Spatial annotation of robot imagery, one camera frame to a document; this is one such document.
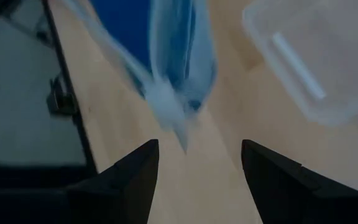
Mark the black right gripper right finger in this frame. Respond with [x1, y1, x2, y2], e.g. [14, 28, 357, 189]
[241, 139, 358, 224]

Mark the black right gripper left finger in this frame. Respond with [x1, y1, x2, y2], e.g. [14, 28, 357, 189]
[0, 139, 160, 224]

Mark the clear plastic zip bag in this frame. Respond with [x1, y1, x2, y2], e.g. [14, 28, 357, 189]
[59, 0, 219, 154]

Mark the clear plastic container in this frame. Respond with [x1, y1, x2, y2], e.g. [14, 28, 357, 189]
[242, 0, 358, 127]

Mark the blue elastic bandage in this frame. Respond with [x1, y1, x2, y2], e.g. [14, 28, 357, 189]
[90, 0, 213, 113]

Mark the black metal table frame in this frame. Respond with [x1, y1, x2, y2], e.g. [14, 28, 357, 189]
[40, 0, 99, 175]

